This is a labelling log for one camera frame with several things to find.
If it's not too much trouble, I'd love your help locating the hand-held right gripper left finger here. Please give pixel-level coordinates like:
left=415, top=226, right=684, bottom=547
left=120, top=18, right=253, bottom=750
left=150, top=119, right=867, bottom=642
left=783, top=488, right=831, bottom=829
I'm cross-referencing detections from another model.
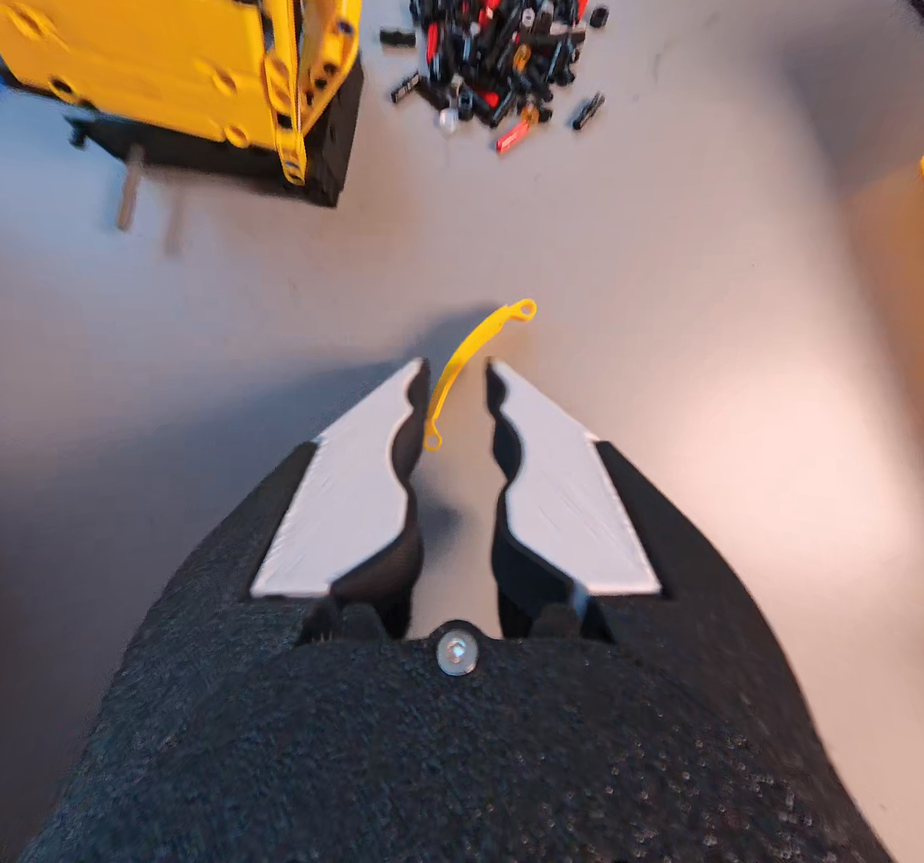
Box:
left=247, top=358, right=432, bottom=638

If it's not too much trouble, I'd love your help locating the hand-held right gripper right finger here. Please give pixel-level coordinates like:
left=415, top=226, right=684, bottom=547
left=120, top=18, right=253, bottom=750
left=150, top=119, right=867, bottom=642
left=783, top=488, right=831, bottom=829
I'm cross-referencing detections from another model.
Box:
left=486, top=358, right=663, bottom=638

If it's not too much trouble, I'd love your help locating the yellow curved panel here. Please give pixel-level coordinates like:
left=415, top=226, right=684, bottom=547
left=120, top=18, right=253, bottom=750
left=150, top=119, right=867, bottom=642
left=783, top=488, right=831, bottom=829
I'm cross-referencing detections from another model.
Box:
left=423, top=298, right=539, bottom=454

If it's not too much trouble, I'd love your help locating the pile of small connector pins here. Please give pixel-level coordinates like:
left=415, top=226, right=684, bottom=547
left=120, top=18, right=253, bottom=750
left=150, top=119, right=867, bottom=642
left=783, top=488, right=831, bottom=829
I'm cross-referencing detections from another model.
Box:
left=408, top=0, right=611, bottom=129

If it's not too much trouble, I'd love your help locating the yellow toy robot model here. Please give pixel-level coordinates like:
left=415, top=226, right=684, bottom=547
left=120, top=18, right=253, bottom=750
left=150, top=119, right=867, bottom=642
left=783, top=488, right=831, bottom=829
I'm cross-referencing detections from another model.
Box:
left=0, top=0, right=371, bottom=232

